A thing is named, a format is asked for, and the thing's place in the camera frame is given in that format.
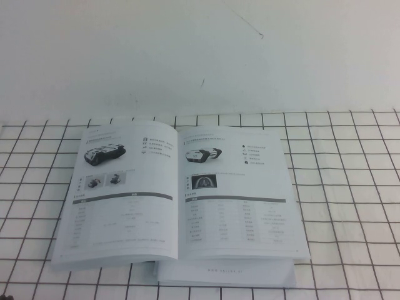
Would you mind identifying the white black-grid checkered cloth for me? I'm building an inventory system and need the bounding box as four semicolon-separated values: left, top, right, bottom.
0;111;400;300

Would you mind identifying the closed white booklet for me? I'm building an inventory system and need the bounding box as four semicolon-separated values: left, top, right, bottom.
152;257;297;287

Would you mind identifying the white product catalog book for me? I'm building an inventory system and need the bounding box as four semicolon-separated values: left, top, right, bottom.
49;119;311;273

